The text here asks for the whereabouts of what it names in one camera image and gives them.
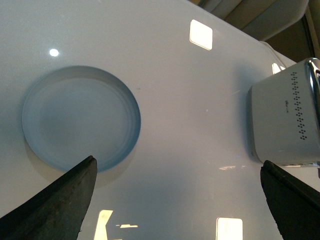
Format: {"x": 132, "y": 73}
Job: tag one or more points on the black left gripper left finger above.
{"x": 57, "y": 212}

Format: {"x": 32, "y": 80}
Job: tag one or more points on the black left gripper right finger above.
{"x": 294, "y": 205}

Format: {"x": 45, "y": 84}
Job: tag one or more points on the light blue round plate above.
{"x": 81, "y": 111}

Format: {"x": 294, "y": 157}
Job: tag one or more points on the white silver toaster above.
{"x": 285, "y": 115}

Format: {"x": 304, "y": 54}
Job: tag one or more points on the beige upholstered chair right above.
{"x": 291, "y": 27}

